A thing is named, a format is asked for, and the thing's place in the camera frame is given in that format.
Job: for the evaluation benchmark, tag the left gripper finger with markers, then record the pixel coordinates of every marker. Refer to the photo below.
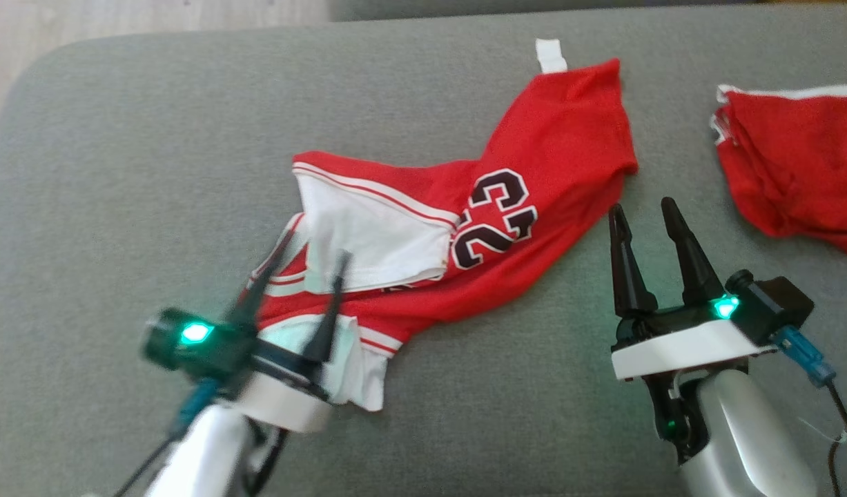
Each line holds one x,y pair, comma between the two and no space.
330,324
261,297

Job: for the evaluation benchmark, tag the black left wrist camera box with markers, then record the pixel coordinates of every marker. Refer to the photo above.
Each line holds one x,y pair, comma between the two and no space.
215,362

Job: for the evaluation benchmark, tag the grey sofa seat cushion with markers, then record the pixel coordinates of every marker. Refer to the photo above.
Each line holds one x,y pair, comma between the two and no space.
154,172

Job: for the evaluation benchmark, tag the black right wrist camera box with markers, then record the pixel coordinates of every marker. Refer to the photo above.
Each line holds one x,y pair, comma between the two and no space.
779,307

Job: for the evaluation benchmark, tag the red basketball shorts white stripe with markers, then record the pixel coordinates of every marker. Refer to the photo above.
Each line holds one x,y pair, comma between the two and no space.
796,166

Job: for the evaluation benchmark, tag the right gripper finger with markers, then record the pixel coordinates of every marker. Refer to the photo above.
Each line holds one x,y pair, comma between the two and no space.
692,269
630,276

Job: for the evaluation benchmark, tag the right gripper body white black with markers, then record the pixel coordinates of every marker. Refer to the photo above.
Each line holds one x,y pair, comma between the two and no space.
678,348

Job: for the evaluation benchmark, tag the red basketball jersey white sleeves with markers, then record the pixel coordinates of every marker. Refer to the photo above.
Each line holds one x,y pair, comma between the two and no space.
554,159

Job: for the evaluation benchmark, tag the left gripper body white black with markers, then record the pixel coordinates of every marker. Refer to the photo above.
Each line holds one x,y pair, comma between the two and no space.
285,404

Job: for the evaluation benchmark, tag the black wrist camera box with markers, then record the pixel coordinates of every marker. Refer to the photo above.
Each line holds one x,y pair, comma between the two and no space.
779,307
215,362

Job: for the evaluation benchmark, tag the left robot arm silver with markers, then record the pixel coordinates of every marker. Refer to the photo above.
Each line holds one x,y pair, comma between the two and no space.
202,455

